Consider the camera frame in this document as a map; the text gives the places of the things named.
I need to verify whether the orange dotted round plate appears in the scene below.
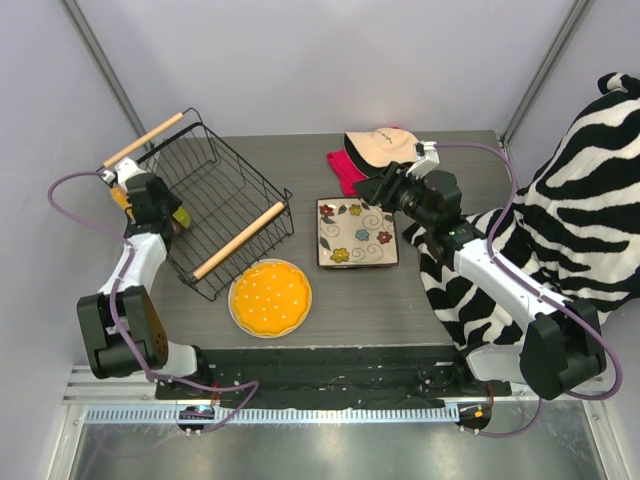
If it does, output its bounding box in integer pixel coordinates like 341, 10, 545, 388
226, 257, 314, 341

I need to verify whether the grey slotted cable duct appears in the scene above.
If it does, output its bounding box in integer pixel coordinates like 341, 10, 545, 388
84, 404, 459, 426

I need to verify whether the red folded cloth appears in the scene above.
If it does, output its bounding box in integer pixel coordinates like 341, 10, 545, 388
326, 138, 369, 196

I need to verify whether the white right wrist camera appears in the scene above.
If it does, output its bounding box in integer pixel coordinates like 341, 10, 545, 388
407, 141, 440, 179

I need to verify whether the cream flower square plate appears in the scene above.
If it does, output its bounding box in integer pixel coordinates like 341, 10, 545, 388
316, 197, 399, 269

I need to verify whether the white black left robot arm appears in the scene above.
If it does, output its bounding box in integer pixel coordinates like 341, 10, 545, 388
76, 173, 213, 399

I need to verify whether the beige black bucket hat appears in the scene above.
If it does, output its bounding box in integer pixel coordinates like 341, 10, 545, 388
343, 127, 435, 177

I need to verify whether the pink dotted round plate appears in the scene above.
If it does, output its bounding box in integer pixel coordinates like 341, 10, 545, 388
171, 222, 185, 234

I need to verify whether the green dotted round plate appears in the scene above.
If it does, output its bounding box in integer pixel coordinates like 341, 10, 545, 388
172, 206, 192, 229

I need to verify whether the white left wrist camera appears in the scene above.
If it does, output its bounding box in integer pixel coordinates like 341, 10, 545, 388
100, 157, 147, 192

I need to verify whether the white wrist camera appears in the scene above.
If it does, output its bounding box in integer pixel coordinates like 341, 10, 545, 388
407, 141, 440, 179
100, 157, 147, 192

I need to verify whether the zebra striped blanket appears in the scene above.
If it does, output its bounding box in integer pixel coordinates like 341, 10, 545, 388
403, 72, 640, 351

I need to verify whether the black wire dish rack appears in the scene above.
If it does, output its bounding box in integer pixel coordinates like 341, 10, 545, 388
100, 108, 294, 301

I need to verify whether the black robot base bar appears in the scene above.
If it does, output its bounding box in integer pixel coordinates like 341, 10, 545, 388
154, 344, 516, 407

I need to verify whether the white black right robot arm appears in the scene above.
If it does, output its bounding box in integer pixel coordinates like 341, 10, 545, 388
354, 162, 606, 400

